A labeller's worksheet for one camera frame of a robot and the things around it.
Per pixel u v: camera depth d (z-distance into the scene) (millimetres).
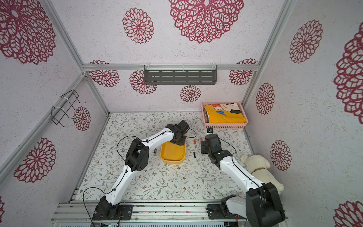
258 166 815
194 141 1029
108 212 638
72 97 823
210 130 760
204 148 788
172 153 963
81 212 748
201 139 1034
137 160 617
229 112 1117
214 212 732
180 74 950
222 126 1064
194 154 952
